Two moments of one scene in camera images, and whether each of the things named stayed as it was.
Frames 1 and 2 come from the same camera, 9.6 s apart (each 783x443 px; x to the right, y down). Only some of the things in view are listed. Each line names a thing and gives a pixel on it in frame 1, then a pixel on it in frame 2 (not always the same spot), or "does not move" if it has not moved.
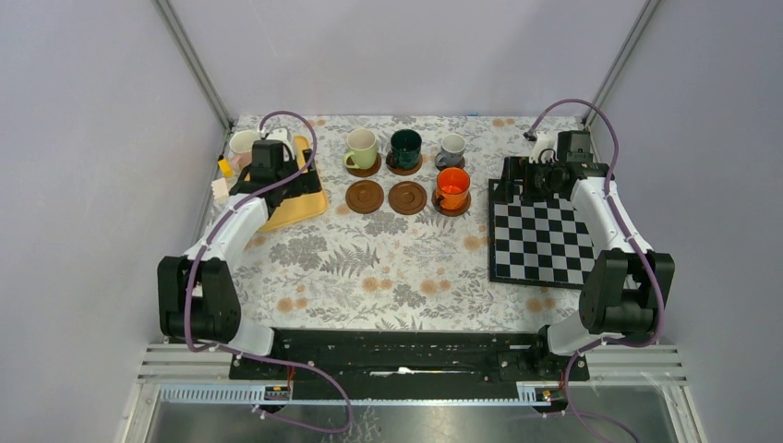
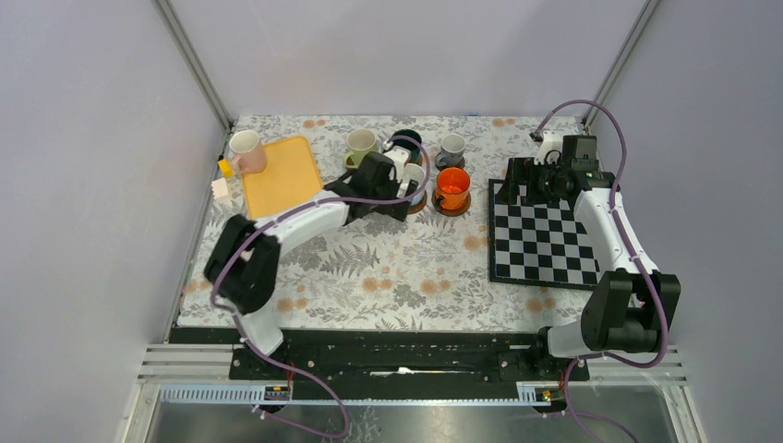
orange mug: x=452 y=187 does not move
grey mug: x=452 y=147 does not move
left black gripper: x=303 y=183 -> x=394 y=210
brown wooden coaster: x=449 y=212 does not move
